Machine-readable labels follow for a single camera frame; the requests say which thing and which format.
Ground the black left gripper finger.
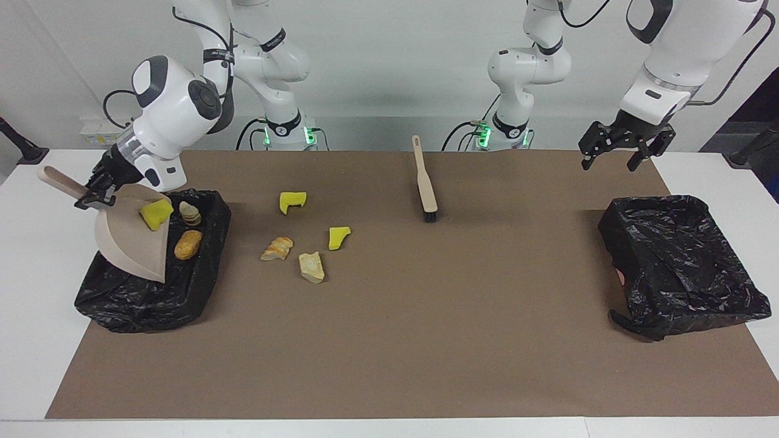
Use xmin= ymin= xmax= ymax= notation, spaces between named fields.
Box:
xmin=578 ymin=120 xmax=617 ymax=172
xmin=627 ymin=129 xmax=677 ymax=173

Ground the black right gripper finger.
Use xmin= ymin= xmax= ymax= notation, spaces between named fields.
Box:
xmin=85 ymin=167 xmax=113 ymax=196
xmin=74 ymin=190 xmax=117 ymax=211

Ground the beige plastic dustpan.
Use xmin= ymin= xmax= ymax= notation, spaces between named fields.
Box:
xmin=38 ymin=165 xmax=173 ymax=283

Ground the yellow sponge block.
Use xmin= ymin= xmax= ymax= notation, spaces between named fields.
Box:
xmin=139 ymin=199 xmax=174 ymax=232

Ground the brown bread roll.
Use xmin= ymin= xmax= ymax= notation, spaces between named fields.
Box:
xmin=174 ymin=229 xmax=203 ymax=261

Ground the beige brush with black bristles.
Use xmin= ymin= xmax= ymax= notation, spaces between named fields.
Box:
xmin=411 ymin=135 xmax=439 ymax=223

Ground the black bag lined bin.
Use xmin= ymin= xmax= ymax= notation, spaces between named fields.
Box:
xmin=74 ymin=187 xmax=232 ymax=333
xmin=598 ymin=195 xmax=772 ymax=341

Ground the black stand leg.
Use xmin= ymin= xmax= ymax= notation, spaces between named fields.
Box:
xmin=0 ymin=116 xmax=49 ymax=165
xmin=724 ymin=119 xmax=779 ymax=168

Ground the dark cabinet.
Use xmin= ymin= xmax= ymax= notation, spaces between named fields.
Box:
xmin=700 ymin=67 xmax=779 ymax=201

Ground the striped orange bread piece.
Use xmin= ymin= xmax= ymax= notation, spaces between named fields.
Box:
xmin=260 ymin=237 xmax=294 ymax=262

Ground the pale angular bread chunk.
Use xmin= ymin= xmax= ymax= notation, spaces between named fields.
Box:
xmin=298 ymin=251 xmax=326 ymax=285

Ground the brown table mat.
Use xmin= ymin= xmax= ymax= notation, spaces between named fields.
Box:
xmin=46 ymin=150 xmax=779 ymax=419

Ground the white wall power box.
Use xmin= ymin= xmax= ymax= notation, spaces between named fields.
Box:
xmin=80 ymin=117 xmax=147 ymax=147

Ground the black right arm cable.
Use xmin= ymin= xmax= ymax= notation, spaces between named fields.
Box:
xmin=102 ymin=5 xmax=236 ymax=130

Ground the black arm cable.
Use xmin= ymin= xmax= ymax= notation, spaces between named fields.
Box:
xmin=102 ymin=5 xmax=236 ymax=130
xmin=688 ymin=9 xmax=777 ymax=108

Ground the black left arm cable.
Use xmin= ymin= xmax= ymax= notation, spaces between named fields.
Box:
xmin=688 ymin=9 xmax=777 ymax=108

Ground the black right base cable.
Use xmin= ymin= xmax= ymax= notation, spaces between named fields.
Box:
xmin=236 ymin=117 xmax=268 ymax=151

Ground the black base cable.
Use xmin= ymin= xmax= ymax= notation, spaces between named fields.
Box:
xmin=441 ymin=94 xmax=506 ymax=151
xmin=236 ymin=117 xmax=268 ymax=151

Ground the black left base cable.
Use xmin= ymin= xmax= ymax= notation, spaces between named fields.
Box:
xmin=441 ymin=94 xmax=506 ymax=151

